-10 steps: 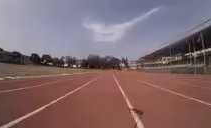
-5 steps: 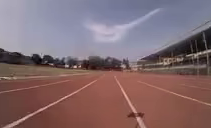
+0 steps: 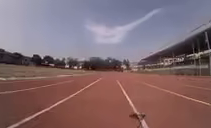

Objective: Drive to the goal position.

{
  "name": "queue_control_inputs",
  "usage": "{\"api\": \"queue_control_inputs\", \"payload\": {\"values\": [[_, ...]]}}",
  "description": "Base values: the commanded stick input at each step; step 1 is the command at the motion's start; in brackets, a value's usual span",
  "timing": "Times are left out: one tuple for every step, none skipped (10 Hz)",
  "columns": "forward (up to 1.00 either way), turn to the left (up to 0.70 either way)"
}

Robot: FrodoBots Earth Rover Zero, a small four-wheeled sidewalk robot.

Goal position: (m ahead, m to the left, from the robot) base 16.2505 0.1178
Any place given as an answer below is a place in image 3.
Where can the grandstand building with roof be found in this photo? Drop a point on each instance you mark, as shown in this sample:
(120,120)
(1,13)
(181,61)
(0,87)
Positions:
(189,55)

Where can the row of trees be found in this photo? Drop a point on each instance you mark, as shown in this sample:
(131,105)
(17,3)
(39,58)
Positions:
(93,62)

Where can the red running track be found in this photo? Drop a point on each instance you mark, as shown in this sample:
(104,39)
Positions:
(99,103)

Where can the dry grass field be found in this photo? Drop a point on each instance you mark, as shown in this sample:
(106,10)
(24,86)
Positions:
(23,70)

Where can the low buildings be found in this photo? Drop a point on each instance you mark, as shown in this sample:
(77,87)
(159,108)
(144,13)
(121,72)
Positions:
(13,59)

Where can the pale kerb strip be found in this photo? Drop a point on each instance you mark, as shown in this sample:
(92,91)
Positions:
(29,77)

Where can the robot's own part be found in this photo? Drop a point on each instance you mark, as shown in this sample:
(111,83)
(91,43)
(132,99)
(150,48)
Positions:
(138,116)

